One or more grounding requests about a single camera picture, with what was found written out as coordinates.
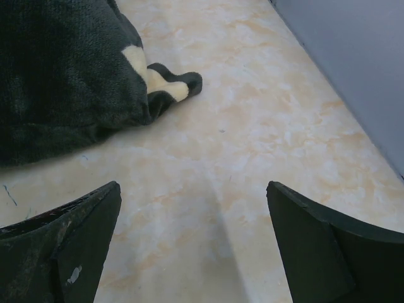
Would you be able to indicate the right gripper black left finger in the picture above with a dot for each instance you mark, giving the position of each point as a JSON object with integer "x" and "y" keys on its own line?
{"x": 59, "y": 255}

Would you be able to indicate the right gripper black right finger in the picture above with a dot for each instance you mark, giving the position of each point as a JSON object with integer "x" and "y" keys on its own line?
{"x": 329, "y": 256}

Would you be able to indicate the black floral plush pillow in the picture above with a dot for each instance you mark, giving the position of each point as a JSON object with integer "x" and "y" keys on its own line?
{"x": 73, "y": 73}

